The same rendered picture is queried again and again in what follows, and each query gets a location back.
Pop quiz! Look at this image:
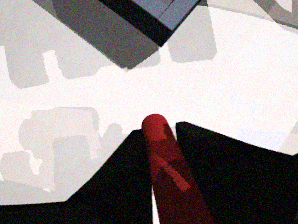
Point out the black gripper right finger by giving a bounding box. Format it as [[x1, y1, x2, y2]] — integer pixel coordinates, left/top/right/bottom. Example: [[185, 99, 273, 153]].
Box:
[[176, 121, 298, 224]]

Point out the red peg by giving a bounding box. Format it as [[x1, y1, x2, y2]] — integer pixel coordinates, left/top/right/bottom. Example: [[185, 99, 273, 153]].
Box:
[[141, 113, 214, 224]]

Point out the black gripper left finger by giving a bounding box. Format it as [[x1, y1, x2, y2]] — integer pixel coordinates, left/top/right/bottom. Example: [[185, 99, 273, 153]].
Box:
[[0, 129, 153, 224]]

